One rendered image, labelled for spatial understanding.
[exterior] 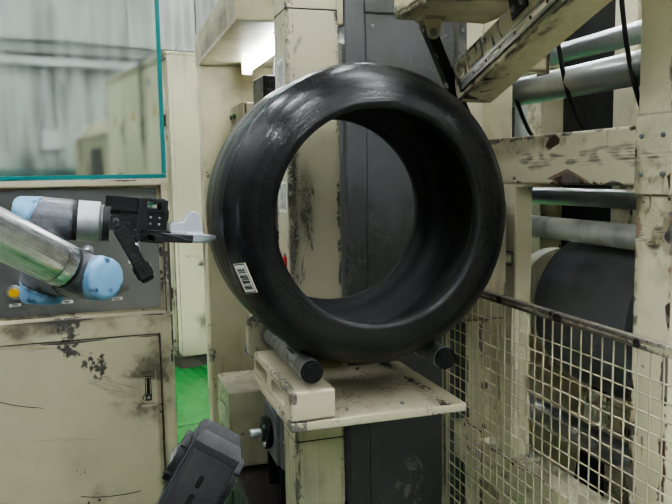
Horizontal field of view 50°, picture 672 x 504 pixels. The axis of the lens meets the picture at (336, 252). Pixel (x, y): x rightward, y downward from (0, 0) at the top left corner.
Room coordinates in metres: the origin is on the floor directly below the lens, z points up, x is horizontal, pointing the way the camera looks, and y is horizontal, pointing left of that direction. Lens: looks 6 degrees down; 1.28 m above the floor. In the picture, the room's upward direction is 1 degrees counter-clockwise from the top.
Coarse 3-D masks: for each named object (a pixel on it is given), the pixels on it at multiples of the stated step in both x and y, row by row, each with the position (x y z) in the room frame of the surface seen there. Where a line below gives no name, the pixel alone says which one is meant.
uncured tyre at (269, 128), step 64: (384, 64) 1.44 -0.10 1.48; (256, 128) 1.34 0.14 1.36; (384, 128) 1.68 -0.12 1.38; (448, 128) 1.41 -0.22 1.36; (256, 192) 1.30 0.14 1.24; (448, 192) 1.70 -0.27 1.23; (256, 256) 1.30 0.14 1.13; (448, 256) 1.67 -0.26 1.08; (320, 320) 1.34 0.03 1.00; (384, 320) 1.64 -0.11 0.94; (448, 320) 1.42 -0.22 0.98
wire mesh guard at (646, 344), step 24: (504, 312) 1.57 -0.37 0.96; (528, 312) 1.47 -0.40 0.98; (552, 312) 1.39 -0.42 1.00; (504, 336) 1.57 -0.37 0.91; (552, 336) 1.40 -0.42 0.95; (624, 336) 1.19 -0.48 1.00; (504, 360) 1.57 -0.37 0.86; (552, 360) 1.40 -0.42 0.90; (600, 360) 1.26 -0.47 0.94; (624, 360) 1.20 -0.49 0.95; (504, 384) 1.57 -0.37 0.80; (600, 384) 1.26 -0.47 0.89; (624, 384) 1.20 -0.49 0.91; (504, 408) 1.57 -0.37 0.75; (600, 408) 1.25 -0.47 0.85; (624, 408) 1.20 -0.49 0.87; (648, 408) 1.14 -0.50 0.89; (600, 432) 1.25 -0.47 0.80; (648, 432) 1.14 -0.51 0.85; (456, 456) 1.79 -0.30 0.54; (504, 456) 1.57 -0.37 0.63; (648, 456) 1.14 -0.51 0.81
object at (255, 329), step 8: (248, 320) 1.65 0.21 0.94; (256, 320) 1.66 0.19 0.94; (248, 328) 1.65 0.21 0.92; (256, 328) 1.66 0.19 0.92; (264, 328) 1.66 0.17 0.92; (248, 336) 1.65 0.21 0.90; (256, 336) 1.66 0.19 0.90; (248, 344) 1.65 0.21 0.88; (256, 344) 1.66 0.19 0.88; (264, 344) 1.66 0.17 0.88; (248, 352) 1.65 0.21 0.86
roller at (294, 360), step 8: (264, 336) 1.65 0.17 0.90; (272, 336) 1.59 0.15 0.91; (272, 344) 1.57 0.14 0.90; (280, 344) 1.51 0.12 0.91; (288, 344) 1.48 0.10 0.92; (280, 352) 1.50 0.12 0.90; (288, 352) 1.45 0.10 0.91; (296, 352) 1.42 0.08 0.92; (304, 352) 1.41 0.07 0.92; (288, 360) 1.43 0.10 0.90; (296, 360) 1.38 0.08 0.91; (304, 360) 1.35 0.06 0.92; (312, 360) 1.35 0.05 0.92; (296, 368) 1.37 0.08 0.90; (304, 368) 1.33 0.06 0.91; (312, 368) 1.34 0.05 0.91; (320, 368) 1.34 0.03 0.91; (304, 376) 1.33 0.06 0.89; (312, 376) 1.34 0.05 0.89; (320, 376) 1.34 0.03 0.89
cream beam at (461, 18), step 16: (400, 0) 1.73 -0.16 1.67; (416, 0) 1.64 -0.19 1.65; (432, 0) 1.59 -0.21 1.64; (448, 0) 1.59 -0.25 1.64; (464, 0) 1.59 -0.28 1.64; (480, 0) 1.60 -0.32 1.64; (496, 0) 1.60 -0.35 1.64; (400, 16) 1.74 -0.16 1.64; (416, 16) 1.75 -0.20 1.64; (448, 16) 1.75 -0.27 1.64; (464, 16) 1.75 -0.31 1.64; (480, 16) 1.76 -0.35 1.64; (496, 16) 1.76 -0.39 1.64
